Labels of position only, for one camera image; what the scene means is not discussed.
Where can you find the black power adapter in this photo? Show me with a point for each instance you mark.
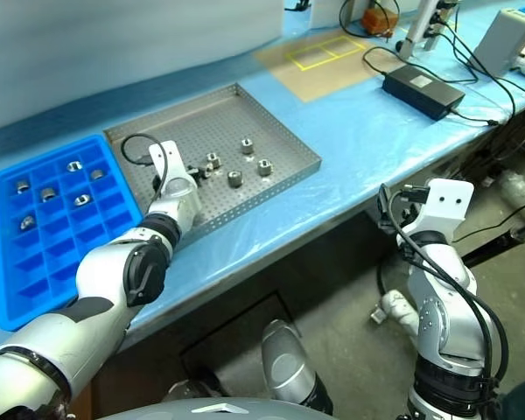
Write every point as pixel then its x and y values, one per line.
pixel 422 89

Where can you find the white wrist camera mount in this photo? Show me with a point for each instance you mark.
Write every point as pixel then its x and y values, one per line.
pixel 168 162
pixel 446 205

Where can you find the brown mat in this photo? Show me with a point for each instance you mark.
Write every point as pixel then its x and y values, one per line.
pixel 332 72

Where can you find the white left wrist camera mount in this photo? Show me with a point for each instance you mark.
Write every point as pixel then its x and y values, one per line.
pixel 168 162

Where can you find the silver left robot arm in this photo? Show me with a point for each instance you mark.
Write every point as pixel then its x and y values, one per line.
pixel 48 341

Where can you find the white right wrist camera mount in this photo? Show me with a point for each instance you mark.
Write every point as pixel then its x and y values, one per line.
pixel 446 205

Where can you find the pale grey rounded object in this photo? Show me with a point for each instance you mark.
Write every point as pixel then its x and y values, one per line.
pixel 398 310

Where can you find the plain grey metal box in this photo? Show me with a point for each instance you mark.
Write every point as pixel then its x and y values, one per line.
pixel 503 41

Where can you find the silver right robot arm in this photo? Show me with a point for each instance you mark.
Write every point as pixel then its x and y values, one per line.
pixel 446 324

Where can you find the metal roller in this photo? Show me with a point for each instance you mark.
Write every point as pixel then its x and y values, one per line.
pixel 47 193
pixel 97 174
pixel 82 200
pixel 213 159
pixel 265 167
pixel 26 223
pixel 74 166
pixel 23 186
pixel 234 178
pixel 247 145
pixel 208 171

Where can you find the blue plastic table cover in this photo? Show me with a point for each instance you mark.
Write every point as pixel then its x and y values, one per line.
pixel 367 144

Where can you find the black stand foot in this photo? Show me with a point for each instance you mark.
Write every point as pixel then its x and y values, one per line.
pixel 298 4

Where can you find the orange block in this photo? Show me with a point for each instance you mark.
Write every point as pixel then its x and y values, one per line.
pixel 378 19

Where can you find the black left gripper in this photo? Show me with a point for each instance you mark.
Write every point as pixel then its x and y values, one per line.
pixel 191 171

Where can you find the white foam backdrop board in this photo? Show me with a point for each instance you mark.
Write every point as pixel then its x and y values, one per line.
pixel 114 44

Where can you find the grey robot torso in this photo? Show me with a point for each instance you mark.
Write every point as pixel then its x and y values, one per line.
pixel 192 409

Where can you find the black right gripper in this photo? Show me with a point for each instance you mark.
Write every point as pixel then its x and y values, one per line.
pixel 406 218

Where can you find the grey wrapped cylinder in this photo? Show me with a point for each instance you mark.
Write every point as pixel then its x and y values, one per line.
pixel 518 192

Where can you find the grey robot left leg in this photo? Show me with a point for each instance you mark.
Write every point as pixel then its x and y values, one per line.
pixel 192 388

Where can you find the grey robot leg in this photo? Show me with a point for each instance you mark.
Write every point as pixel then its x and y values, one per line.
pixel 192 388
pixel 286 363

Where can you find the grey robot right leg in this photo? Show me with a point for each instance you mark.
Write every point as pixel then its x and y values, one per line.
pixel 286 363

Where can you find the blue compartment tray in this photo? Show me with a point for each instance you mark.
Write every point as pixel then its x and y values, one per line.
pixel 61 267

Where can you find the white upright stand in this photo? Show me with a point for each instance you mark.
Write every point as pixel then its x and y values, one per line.
pixel 413 30

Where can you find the perforated steel tray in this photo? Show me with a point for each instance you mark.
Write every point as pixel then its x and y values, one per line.
pixel 227 118

